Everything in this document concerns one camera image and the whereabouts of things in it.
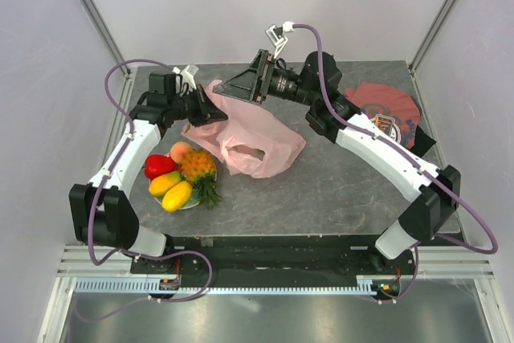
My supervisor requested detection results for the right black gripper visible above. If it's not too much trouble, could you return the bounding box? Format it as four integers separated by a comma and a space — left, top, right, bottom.
213, 50, 318, 108

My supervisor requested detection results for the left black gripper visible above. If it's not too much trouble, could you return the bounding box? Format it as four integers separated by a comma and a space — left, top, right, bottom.
168, 84, 227, 128

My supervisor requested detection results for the peach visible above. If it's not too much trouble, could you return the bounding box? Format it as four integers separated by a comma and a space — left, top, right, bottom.
168, 141, 194, 164

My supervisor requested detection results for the pink plastic bag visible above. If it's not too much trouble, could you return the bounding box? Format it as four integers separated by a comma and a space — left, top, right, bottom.
182, 80, 306, 178

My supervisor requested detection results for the pineapple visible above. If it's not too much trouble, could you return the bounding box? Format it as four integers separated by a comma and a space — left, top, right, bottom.
181, 149, 221, 210

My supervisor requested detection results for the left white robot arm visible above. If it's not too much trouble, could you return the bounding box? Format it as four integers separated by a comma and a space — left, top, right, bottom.
69, 65, 228, 273

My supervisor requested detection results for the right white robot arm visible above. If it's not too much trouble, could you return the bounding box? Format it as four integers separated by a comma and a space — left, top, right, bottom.
213, 50, 461, 274

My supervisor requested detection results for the red apple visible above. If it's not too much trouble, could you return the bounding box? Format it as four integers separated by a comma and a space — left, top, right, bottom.
144, 154, 176, 180

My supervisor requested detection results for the white fruit plate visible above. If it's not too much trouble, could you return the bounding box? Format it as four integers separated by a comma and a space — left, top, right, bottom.
153, 170, 218, 210

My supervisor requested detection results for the yellow mango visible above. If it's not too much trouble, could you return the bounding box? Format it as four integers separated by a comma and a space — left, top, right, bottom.
161, 181, 193, 212

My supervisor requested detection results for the orange green mango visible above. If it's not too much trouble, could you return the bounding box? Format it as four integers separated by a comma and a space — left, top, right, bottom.
149, 171, 182, 198

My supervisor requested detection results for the red printed t-shirt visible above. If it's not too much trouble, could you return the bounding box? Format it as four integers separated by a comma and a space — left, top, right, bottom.
344, 82, 422, 149

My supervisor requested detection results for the black cloth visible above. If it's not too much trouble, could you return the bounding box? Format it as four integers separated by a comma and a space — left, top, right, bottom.
410, 125, 436, 157

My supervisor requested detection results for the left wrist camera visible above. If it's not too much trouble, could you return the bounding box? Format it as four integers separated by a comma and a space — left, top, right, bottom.
172, 64, 198, 92

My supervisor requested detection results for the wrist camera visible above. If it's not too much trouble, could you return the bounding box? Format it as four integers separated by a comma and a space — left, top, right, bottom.
265, 21, 294, 59
172, 64, 198, 92

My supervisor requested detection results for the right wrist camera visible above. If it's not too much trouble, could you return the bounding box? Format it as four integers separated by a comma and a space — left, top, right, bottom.
265, 21, 294, 59

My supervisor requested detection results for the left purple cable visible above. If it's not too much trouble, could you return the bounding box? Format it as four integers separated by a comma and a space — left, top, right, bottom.
74, 59, 214, 323

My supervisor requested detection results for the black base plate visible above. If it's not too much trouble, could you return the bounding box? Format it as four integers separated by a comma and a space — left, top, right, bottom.
130, 235, 414, 287

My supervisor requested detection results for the left aluminium frame post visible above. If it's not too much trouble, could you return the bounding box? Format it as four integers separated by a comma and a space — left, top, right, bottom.
79, 0, 124, 64

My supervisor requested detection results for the aluminium frame post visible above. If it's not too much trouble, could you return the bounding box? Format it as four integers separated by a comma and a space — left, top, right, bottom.
79, 0, 124, 64
408, 0, 459, 77

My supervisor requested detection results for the slotted cable duct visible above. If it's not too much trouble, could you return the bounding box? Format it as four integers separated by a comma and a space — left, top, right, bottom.
74, 277, 377, 296

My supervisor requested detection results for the right aluminium frame post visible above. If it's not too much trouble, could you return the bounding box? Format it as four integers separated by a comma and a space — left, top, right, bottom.
408, 0, 459, 77

